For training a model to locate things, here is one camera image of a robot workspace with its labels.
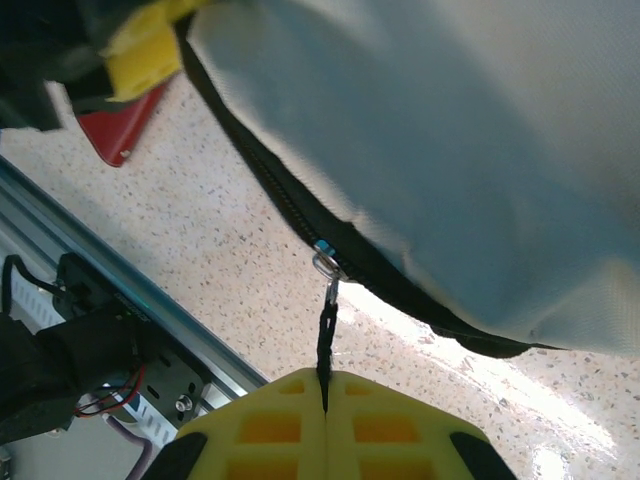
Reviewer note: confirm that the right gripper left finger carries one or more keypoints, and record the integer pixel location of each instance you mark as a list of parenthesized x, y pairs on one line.
[(280, 400)]

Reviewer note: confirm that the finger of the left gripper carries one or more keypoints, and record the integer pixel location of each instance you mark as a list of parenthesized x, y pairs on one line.
[(142, 55)]

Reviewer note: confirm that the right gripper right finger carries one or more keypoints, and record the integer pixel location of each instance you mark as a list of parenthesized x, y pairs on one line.
[(380, 400)]

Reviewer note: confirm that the red notebook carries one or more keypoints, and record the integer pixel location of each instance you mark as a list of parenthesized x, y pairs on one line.
[(117, 132)]

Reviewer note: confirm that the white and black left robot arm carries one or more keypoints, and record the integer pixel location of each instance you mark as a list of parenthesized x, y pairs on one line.
[(50, 360)]

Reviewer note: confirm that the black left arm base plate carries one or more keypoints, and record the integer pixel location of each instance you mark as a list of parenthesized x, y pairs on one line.
[(170, 385)]

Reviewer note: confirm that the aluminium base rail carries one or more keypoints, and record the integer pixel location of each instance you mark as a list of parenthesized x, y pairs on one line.
[(75, 225)]

